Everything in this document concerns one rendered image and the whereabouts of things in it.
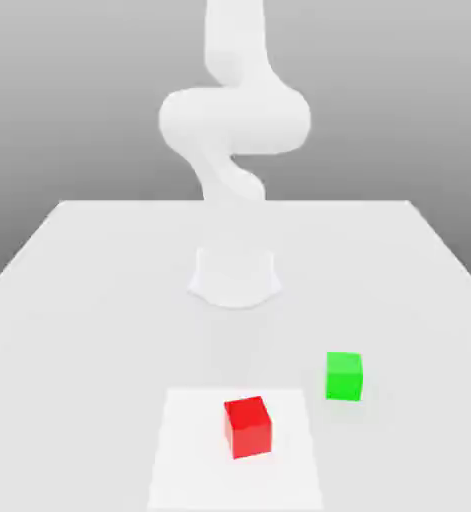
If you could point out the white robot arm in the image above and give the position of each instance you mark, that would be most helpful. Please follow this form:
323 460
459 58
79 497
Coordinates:
235 120

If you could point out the small green cube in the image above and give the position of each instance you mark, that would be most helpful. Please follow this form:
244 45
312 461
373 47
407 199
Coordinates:
344 376

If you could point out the small red cube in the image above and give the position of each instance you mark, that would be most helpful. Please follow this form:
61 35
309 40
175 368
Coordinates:
248 428

